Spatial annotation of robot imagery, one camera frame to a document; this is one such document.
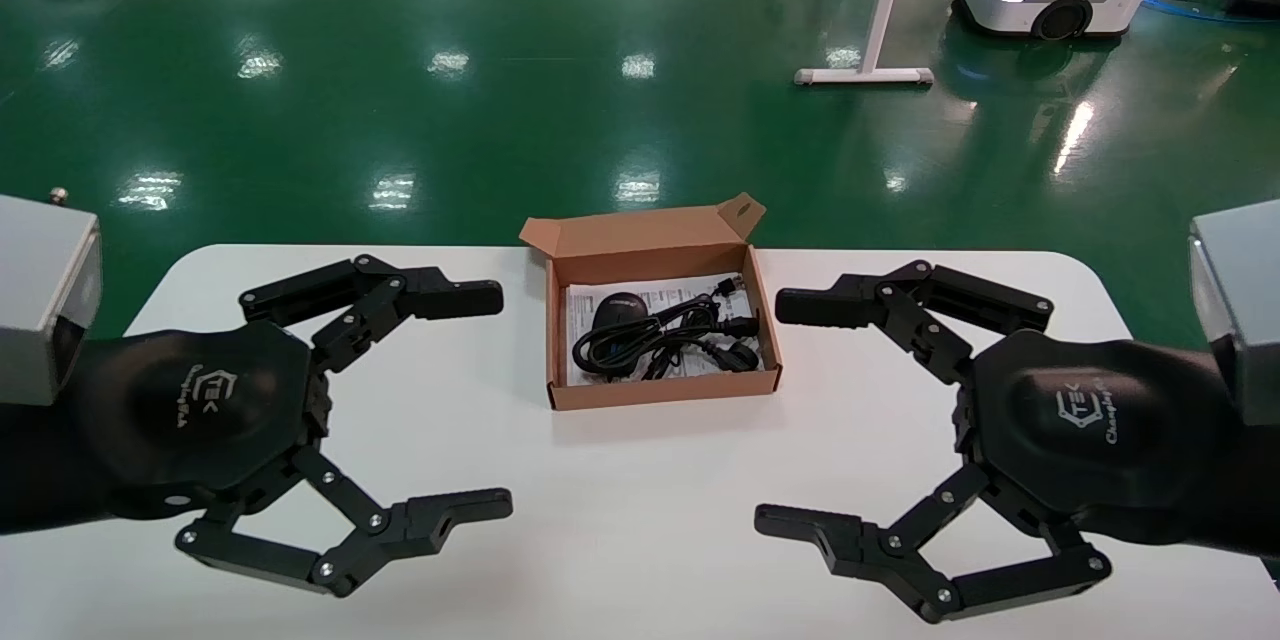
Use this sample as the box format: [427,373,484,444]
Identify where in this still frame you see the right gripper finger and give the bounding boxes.
[775,259,1054,383]

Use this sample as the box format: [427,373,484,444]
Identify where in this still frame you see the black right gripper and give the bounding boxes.
[754,328,1280,623]

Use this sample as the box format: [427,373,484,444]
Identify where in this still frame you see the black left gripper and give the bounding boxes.
[0,255,514,600]

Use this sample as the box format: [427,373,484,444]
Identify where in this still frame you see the black power cable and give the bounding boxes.
[572,296,763,383]

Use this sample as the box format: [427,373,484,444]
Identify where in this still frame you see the black wired computer mouse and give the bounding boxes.
[585,276,749,379]

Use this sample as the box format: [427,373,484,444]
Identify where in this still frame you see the brown cardboard box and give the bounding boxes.
[519,192,784,410]

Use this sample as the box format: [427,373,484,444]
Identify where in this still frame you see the printed white paper sheet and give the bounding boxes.
[565,271,766,387]

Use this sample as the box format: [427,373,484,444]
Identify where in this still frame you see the white metal stand leg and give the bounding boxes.
[793,0,935,87]

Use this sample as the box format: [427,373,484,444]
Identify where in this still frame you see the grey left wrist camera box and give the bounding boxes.
[0,188,102,408]

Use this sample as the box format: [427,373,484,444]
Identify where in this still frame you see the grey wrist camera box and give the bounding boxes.
[1187,198,1280,426]
[0,188,102,408]

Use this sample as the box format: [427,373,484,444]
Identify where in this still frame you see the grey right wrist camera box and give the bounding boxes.
[1187,198,1280,426]

